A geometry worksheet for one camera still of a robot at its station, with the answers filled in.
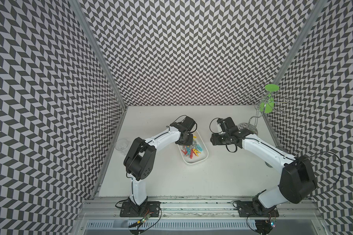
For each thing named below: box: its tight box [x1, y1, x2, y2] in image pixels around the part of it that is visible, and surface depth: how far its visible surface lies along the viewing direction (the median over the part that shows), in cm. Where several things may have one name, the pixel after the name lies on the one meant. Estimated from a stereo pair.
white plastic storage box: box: [176, 130, 209, 165], surface depth 95 cm
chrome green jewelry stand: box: [238, 83, 293, 136], surface depth 84 cm
